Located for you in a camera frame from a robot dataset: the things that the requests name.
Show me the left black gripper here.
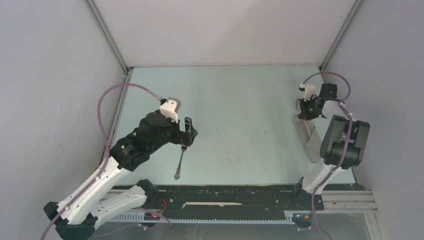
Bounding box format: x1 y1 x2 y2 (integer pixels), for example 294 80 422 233
148 113 197 154

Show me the iridescent fork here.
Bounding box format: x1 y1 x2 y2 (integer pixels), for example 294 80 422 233
174 144 188 180

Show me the grey cloth napkin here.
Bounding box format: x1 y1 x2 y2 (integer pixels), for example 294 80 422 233
293 116 322 164

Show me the silver spoon pink handle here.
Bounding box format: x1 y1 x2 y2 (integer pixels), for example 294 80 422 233
293 99 312 140

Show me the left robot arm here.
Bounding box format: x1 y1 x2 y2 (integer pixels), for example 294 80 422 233
43 110 198 240

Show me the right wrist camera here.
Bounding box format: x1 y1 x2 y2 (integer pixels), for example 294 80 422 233
298 83 317 102

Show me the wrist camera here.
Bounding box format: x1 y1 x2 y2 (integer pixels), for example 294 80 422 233
298 83 317 102
159 97 182 123

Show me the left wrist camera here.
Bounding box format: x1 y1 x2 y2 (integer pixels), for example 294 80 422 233
159 97 182 123

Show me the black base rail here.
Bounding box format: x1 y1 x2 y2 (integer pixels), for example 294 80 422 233
143 184 324 219

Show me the white cable duct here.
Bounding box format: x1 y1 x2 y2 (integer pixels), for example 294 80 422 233
109 211 313 228

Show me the right aluminium frame post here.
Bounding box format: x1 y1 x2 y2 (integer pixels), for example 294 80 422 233
319 0 365 71

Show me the aluminium frame post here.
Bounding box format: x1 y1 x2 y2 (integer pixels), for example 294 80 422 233
84 0 129 74
319 0 365 71

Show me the left aluminium frame post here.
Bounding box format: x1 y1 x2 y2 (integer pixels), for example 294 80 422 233
84 0 129 74

